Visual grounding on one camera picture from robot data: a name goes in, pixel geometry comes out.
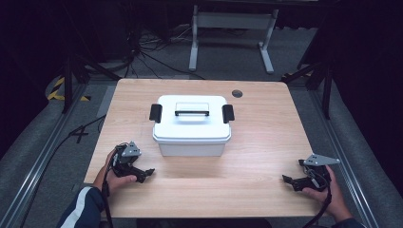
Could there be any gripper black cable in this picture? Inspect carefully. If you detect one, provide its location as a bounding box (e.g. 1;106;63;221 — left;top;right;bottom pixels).
100;148;119;228
301;169;333;228

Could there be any bundle of black floor cables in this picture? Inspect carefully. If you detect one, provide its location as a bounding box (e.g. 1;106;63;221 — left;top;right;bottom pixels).
122;23;207;81

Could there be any aluminium floor rail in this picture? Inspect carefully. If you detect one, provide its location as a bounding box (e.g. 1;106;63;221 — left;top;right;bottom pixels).
307;88;382;228
0;81;90;228

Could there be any person's right hand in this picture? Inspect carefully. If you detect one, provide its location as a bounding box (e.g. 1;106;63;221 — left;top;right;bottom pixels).
300;165;354;223

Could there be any long black floor cable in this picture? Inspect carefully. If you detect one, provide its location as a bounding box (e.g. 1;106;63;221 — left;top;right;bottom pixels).
18;114;107;228

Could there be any black metal stand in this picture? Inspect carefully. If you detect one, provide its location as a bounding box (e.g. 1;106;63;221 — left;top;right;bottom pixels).
61;51;122;115
280;60;335;121

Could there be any white plastic storage box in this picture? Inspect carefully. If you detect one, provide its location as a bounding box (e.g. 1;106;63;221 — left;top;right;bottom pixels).
153;132;232;158

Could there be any yellow black floor tape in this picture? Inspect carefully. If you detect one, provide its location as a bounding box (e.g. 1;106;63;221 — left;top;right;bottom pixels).
47;76;92;103

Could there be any person's left hand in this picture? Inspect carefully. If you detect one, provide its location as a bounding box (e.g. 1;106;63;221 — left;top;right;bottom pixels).
92;148;138;195

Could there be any white box lid with handle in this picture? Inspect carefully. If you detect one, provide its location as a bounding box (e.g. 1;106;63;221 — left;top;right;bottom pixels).
152;94;233;145

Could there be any black floor tape cross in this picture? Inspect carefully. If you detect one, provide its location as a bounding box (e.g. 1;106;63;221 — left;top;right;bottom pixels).
69;124;90;144

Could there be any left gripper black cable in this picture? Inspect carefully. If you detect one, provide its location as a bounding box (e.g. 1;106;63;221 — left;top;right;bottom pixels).
100;148;119;228

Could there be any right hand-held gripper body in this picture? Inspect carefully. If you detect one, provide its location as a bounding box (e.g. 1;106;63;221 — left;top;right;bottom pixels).
297;153;341;191

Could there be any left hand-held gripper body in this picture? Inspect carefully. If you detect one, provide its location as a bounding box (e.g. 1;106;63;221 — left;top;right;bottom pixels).
110;141;143;179

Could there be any white metal table frame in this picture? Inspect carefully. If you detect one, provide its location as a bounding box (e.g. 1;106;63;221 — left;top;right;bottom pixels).
188;4;280;76

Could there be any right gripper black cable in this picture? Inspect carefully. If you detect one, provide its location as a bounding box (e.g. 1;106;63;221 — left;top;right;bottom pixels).
301;169;333;228

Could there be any black box latch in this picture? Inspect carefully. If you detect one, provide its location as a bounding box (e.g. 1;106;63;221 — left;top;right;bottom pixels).
148;103;163;124
221;104;236;124

